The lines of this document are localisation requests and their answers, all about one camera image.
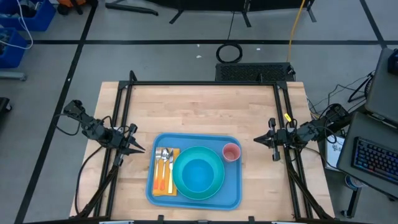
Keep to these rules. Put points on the black aluminium table frame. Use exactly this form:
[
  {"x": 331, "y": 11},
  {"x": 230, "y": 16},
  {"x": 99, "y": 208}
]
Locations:
[{"x": 202, "y": 83}]

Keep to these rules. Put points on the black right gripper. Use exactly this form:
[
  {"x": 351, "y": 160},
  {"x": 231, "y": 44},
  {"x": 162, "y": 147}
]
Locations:
[{"x": 284, "y": 138}]

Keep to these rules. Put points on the yellow tag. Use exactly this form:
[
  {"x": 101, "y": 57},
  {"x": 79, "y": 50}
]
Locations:
[{"x": 287, "y": 117}]

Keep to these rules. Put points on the orange napkin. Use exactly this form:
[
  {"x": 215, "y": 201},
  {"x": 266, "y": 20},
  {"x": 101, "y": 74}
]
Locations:
[{"x": 177, "y": 152}]

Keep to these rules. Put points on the tape roll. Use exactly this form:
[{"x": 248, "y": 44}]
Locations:
[{"x": 353, "y": 183}]

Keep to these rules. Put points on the grey desk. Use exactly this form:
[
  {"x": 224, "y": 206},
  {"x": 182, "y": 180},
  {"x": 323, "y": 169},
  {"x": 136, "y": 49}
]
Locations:
[
  {"x": 357, "y": 146},
  {"x": 382, "y": 93}
]

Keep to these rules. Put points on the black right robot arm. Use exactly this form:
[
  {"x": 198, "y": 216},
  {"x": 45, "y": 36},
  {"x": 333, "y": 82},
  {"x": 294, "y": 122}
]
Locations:
[{"x": 320, "y": 124}]

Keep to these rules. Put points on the pink plastic cup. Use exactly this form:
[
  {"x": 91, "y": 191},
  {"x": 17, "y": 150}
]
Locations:
[{"x": 231, "y": 152}]

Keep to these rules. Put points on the orange shop vacuum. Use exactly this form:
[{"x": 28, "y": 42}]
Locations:
[{"x": 73, "y": 4}]

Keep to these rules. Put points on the teal green plate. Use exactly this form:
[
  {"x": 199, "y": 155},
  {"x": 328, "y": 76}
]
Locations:
[{"x": 180, "y": 183}]

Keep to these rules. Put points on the white printed paper sheet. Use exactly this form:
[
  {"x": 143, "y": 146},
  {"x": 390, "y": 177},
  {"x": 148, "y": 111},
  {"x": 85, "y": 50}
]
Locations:
[{"x": 335, "y": 152}]

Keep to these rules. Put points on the blue ribbed bowl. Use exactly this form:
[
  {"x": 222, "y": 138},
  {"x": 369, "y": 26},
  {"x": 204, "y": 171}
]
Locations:
[{"x": 198, "y": 175}]

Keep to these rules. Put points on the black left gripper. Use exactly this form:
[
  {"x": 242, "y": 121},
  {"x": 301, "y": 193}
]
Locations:
[{"x": 119, "y": 141}]

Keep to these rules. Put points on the light blue plastic tray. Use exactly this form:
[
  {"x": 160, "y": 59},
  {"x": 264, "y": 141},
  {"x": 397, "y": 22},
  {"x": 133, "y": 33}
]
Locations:
[{"x": 231, "y": 186}]

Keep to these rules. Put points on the black computer case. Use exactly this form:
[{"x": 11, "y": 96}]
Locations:
[{"x": 255, "y": 72}]

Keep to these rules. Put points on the backlit black keyboard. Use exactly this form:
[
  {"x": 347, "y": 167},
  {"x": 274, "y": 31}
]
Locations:
[{"x": 376, "y": 160}]

